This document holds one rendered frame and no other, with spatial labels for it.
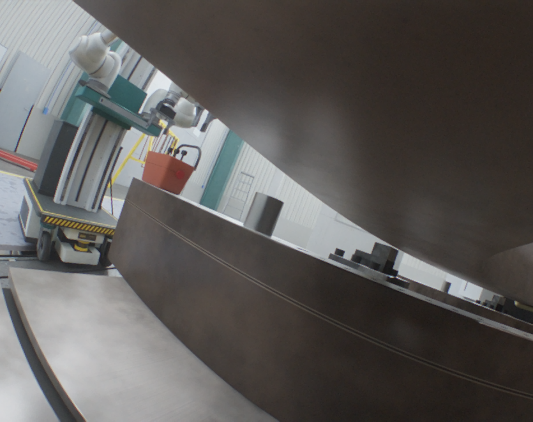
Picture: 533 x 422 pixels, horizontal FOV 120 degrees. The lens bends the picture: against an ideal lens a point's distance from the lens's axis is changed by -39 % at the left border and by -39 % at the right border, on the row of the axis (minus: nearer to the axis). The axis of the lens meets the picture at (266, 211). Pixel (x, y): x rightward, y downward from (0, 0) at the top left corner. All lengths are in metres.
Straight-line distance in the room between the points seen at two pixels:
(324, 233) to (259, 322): 3.08
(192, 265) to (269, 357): 0.32
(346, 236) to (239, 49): 3.47
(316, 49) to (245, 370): 0.60
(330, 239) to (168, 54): 3.44
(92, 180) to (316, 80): 1.82
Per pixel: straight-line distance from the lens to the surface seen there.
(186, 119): 1.88
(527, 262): 2.38
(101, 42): 1.54
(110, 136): 1.94
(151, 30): 0.27
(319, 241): 3.59
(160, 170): 0.96
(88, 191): 1.95
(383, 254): 1.55
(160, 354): 0.69
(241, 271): 0.59
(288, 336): 0.54
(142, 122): 1.77
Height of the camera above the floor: 0.72
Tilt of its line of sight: 2 degrees up
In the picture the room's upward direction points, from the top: 21 degrees clockwise
